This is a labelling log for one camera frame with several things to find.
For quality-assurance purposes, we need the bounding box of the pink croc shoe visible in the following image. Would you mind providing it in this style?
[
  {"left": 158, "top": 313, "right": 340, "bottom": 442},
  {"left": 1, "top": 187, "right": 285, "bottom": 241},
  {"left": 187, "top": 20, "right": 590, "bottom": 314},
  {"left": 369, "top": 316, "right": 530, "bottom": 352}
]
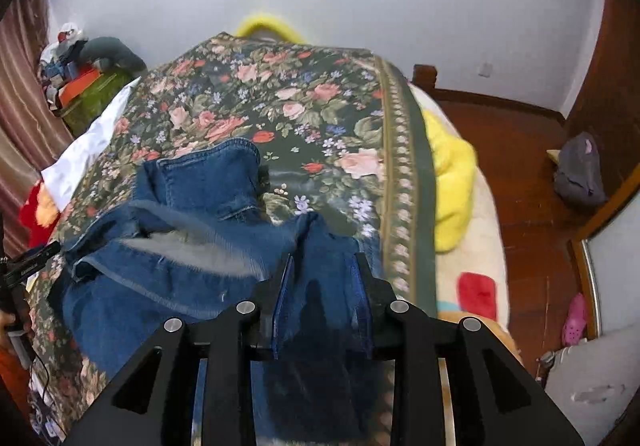
[{"left": 561, "top": 293, "right": 588, "bottom": 348}]

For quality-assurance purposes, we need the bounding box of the grey white pillow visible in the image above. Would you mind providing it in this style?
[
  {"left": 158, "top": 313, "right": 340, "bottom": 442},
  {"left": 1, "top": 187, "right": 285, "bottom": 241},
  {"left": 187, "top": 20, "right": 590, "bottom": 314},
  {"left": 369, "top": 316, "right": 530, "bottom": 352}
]
[{"left": 546, "top": 325, "right": 640, "bottom": 445}]

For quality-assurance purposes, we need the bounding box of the green orange storage box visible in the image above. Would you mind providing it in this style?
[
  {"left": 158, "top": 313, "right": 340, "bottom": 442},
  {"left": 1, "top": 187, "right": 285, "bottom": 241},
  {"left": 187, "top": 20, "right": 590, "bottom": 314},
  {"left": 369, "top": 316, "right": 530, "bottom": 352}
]
[{"left": 58, "top": 68, "right": 132, "bottom": 138}]

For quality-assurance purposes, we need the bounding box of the beige plush blanket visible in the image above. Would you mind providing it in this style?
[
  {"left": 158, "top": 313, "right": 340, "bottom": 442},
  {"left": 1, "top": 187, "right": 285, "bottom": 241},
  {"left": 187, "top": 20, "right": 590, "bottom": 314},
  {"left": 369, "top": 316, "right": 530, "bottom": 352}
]
[{"left": 410, "top": 85, "right": 520, "bottom": 356}]

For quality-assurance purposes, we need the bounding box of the wooden bed post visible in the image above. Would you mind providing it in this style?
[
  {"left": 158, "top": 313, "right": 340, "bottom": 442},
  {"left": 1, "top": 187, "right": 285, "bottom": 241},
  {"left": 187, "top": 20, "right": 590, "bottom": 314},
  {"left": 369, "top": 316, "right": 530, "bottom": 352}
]
[{"left": 411, "top": 64, "right": 438, "bottom": 92}]

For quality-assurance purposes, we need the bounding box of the blue denim jacket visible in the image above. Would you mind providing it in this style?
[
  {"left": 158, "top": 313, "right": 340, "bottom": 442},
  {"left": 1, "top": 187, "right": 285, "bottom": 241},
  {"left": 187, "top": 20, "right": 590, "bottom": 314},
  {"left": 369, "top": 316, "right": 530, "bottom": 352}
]
[{"left": 48, "top": 138, "right": 380, "bottom": 443}]

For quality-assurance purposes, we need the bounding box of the grey purple backpack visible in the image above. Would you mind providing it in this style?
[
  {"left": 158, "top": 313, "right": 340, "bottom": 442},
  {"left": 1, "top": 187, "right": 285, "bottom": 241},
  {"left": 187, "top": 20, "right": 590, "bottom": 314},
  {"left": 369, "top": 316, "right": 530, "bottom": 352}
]
[{"left": 553, "top": 132, "right": 608, "bottom": 207}]

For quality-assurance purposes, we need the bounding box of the yellow fleece blanket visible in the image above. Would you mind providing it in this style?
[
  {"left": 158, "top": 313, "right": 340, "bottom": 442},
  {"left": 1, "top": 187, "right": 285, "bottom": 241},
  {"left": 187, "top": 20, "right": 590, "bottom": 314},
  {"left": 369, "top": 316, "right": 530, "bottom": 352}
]
[{"left": 235, "top": 14, "right": 477, "bottom": 253}]

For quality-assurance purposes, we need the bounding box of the red orange plush toy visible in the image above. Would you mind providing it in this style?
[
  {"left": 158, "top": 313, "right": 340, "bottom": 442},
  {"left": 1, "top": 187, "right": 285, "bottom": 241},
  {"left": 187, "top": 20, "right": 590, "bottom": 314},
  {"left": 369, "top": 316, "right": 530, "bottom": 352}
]
[{"left": 18, "top": 180, "right": 61, "bottom": 247}]

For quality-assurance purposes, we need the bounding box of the white wall socket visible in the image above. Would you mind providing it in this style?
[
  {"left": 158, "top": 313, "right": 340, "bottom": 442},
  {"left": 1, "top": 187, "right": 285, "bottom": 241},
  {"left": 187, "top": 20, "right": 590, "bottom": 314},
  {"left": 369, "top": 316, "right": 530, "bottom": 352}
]
[{"left": 477, "top": 62, "right": 494, "bottom": 78}]

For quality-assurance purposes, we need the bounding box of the striped maroon curtain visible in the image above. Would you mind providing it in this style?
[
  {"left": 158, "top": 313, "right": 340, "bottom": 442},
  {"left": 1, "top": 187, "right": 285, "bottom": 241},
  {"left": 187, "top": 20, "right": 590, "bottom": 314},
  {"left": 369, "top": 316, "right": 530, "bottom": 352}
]
[{"left": 1, "top": 0, "right": 73, "bottom": 255}]

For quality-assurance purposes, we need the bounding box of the dark floral bedspread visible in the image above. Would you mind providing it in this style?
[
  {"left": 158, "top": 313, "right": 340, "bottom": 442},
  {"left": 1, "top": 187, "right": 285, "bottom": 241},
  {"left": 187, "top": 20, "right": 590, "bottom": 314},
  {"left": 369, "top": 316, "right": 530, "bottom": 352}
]
[{"left": 35, "top": 34, "right": 438, "bottom": 445}]

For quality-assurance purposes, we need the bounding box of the white folded cloth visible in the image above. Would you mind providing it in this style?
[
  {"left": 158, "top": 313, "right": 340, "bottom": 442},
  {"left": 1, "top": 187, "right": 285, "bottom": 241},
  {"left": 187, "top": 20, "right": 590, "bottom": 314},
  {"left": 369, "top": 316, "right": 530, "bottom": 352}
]
[{"left": 41, "top": 77, "right": 140, "bottom": 212}]

